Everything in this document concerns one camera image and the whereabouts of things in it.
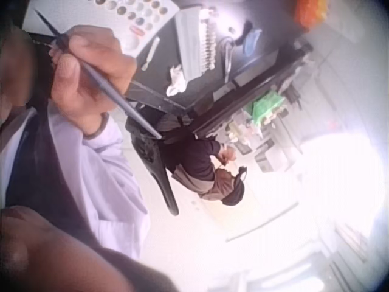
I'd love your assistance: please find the person's right hand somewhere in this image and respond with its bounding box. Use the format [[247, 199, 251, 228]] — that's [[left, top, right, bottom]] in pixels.
[[47, 24, 138, 134]]

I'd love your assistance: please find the grey paintbrush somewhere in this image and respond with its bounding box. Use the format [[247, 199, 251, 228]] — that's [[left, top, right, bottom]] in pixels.
[[34, 9, 162, 140]]

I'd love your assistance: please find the white plastic palette knife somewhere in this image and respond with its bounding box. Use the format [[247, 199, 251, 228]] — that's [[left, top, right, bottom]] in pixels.
[[140, 36, 161, 72]]

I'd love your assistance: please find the black chair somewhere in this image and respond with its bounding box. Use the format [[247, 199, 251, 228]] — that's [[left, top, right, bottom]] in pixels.
[[125, 102, 180, 217]]

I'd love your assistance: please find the crumpled white tissue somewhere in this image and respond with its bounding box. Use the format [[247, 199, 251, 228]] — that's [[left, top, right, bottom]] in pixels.
[[165, 63, 188, 97]]

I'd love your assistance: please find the white paper sheet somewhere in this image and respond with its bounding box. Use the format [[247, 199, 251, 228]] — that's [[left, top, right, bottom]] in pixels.
[[22, 0, 101, 38]]

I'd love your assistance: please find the white paint palette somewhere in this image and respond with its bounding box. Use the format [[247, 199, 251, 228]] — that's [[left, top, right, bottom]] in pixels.
[[88, 0, 181, 58]]

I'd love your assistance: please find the grey paint tube tray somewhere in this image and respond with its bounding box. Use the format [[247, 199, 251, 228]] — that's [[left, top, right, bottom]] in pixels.
[[174, 7, 218, 82]]

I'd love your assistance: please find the row of paint tubes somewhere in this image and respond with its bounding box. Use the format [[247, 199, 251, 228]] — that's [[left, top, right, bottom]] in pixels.
[[198, 8, 217, 72]]

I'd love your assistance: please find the grey flat box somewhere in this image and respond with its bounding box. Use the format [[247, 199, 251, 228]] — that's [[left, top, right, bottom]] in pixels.
[[233, 50, 281, 88]]

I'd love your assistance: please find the cluttered desk with green box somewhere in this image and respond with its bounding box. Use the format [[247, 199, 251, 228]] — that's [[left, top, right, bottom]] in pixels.
[[194, 88, 305, 174]]

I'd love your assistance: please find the orange bag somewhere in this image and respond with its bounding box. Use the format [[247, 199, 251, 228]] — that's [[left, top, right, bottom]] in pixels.
[[294, 0, 329, 32]]

